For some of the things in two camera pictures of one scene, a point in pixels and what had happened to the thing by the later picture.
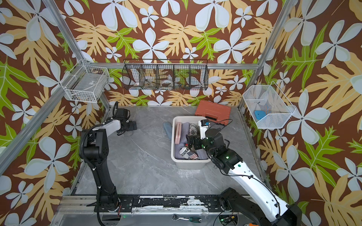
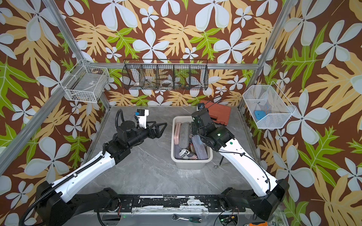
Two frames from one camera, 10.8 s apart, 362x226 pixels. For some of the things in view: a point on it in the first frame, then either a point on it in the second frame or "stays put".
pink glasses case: [178, 133] stays put
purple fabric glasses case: [201, 154] stays put
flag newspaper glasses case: [187, 153] stays put
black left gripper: [132, 125] to [156, 133]
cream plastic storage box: [185, 158] stays put
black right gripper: [191, 142] to [194, 127]
